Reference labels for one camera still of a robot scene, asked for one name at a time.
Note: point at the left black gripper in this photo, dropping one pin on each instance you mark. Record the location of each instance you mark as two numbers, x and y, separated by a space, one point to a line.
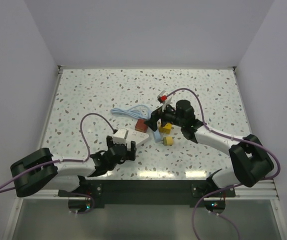
130 154

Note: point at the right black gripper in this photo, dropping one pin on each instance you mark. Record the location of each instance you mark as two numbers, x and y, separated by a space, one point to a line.
152 123

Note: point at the yellow cube socket adapter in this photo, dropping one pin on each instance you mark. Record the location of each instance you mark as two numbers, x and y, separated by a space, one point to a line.
166 129

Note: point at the red square plug adapter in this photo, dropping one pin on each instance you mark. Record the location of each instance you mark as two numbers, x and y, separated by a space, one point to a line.
141 126

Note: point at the white triangular power strip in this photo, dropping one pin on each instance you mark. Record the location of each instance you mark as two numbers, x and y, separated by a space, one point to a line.
136 136

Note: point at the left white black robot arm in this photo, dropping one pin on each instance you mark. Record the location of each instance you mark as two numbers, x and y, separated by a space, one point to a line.
41 170

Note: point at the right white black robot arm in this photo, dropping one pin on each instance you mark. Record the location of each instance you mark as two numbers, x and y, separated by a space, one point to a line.
250 163

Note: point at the small yellow plug adapter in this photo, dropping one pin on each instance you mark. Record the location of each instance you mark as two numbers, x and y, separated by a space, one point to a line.
167 141

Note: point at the light blue power strip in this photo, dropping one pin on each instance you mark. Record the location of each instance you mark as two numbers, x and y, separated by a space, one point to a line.
157 136

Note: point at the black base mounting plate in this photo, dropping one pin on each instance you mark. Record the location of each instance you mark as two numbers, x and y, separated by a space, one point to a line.
99 193

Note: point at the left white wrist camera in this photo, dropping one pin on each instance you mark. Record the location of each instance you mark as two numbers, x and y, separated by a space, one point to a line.
120 135

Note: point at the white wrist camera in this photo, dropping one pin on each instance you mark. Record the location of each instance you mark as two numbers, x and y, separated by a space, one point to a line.
164 99
120 135

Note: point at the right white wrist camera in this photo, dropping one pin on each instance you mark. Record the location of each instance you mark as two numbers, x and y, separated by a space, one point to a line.
164 99

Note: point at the aluminium table frame rail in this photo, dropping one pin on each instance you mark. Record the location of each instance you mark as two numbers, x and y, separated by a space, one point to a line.
263 190

